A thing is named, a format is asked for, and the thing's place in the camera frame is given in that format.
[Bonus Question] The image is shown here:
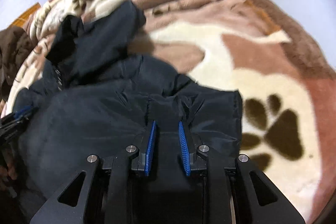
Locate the person's left hand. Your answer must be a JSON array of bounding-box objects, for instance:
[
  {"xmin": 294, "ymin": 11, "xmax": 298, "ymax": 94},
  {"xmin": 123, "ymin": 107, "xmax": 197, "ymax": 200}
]
[{"xmin": 1, "ymin": 148, "xmax": 17, "ymax": 191}]

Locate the black puffer jacket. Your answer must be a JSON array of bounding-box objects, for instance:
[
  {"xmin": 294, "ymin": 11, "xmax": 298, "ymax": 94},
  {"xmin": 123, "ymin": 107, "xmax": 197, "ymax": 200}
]
[{"xmin": 14, "ymin": 1, "xmax": 242, "ymax": 221}]

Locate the brown puffer jacket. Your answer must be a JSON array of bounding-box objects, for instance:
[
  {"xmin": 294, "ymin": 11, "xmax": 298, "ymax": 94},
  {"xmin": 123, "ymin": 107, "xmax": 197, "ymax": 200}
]
[{"xmin": 0, "ymin": 26, "xmax": 37, "ymax": 101}]

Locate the brown paw-print fleece blanket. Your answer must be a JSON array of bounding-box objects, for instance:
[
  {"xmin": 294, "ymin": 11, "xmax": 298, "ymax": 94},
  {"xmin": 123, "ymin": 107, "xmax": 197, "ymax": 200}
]
[{"xmin": 1, "ymin": 0, "xmax": 335, "ymax": 223}]

